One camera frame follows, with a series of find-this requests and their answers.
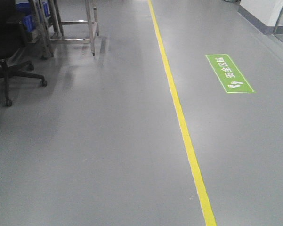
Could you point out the green floor safety sign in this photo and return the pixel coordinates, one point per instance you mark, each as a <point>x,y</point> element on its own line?
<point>229,75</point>

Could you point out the blue bin beside table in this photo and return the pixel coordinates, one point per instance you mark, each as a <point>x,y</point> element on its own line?
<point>24,7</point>

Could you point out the black office chair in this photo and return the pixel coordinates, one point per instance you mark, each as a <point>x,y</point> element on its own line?
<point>12,38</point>

